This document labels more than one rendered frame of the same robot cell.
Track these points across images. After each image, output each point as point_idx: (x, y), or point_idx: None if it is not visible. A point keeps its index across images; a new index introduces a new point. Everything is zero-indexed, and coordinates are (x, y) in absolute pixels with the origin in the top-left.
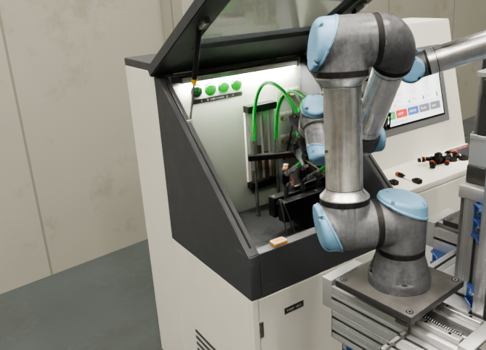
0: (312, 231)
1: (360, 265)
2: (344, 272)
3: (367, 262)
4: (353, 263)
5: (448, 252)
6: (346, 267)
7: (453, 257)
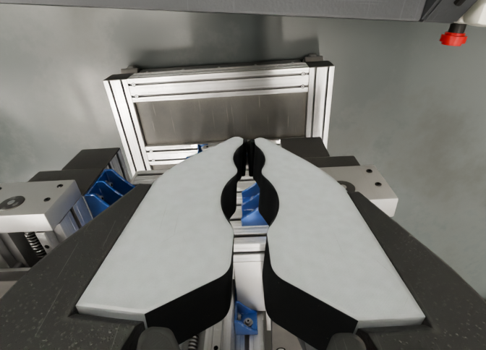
0: None
1: (42, 234)
2: (1, 232)
3: (14, 283)
4: (32, 223)
5: (253, 244)
6: (13, 223)
7: (244, 255)
